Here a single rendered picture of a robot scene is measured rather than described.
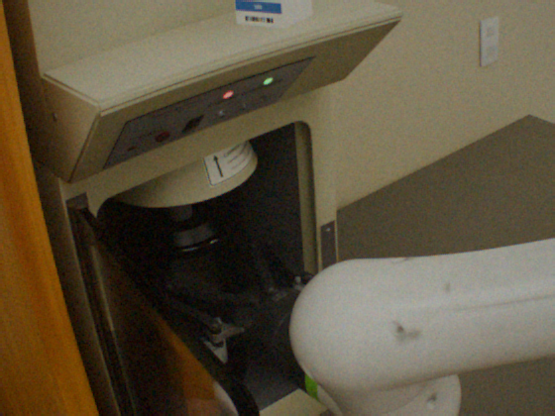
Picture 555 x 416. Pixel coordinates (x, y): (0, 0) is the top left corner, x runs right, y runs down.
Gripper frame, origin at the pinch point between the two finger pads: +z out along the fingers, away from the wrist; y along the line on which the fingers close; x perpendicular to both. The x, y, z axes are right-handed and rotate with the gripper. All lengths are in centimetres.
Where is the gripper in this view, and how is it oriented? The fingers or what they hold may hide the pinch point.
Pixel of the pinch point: (188, 258)
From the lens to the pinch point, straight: 95.0
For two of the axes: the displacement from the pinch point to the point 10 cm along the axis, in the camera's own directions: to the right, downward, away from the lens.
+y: -7.8, 3.6, -5.1
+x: 0.8, 8.7, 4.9
